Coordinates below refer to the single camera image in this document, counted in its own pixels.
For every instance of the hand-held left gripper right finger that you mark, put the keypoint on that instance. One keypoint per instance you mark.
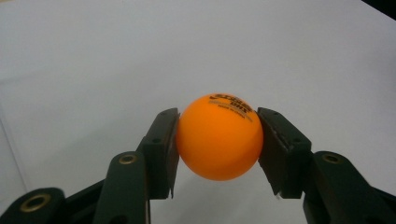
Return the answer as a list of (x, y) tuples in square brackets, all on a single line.
[(285, 152)]

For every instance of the white table sheet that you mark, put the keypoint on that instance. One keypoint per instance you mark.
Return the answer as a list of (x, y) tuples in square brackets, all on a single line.
[(124, 62)]

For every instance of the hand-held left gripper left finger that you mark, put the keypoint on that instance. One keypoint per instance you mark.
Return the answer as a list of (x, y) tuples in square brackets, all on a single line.
[(160, 155)]

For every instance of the orange table tennis ball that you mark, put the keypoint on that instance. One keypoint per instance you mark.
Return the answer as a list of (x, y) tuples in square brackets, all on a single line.
[(219, 138)]

